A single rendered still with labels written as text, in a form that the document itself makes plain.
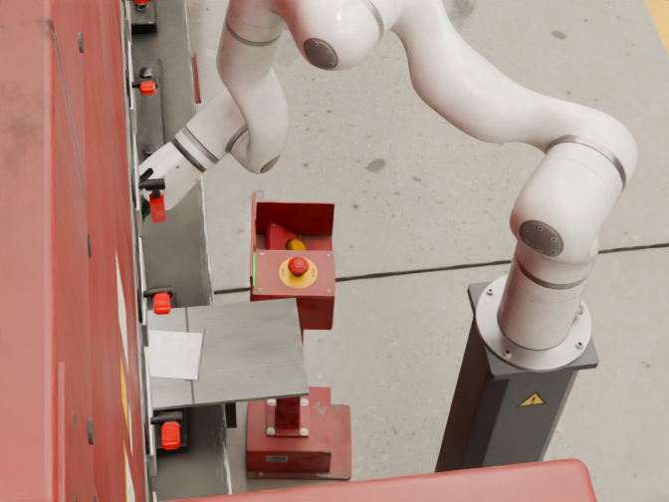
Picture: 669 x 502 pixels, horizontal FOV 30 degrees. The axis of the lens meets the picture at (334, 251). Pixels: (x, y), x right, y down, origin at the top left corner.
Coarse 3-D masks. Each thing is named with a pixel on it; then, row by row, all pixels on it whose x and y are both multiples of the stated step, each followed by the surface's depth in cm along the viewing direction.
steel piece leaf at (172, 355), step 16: (160, 336) 200; (176, 336) 200; (192, 336) 200; (144, 352) 198; (160, 352) 198; (176, 352) 198; (192, 352) 198; (160, 368) 196; (176, 368) 197; (192, 368) 197
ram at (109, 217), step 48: (96, 0) 125; (96, 48) 118; (96, 96) 112; (96, 144) 107; (96, 192) 102; (96, 240) 97; (96, 288) 93; (96, 336) 89; (96, 384) 86; (96, 432) 83; (96, 480) 80; (144, 480) 143
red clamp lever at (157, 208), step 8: (144, 184) 187; (152, 184) 187; (160, 184) 187; (152, 192) 188; (160, 192) 190; (152, 200) 189; (160, 200) 190; (152, 208) 191; (160, 208) 191; (152, 216) 193; (160, 216) 193
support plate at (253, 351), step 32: (160, 320) 202; (192, 320) 202; (224, 320) 202; (256, 320) 203; (288, 320) 203; (224, 352) 199; (256, 352) 199; (288, 352) 199; (160, 384) 195; (224, 384) 195; (256, 384) 196; (288, 384) 196
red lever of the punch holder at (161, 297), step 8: (152, 288) 174; (160, 288) 174; (168, 288) 174; (144, 296) 174; (152, 296) 173; (160, 296) 169; (168, 296) 170; (160, 304) 166; (168, 304) 167; (160, 312) 166; (168, 312) 167
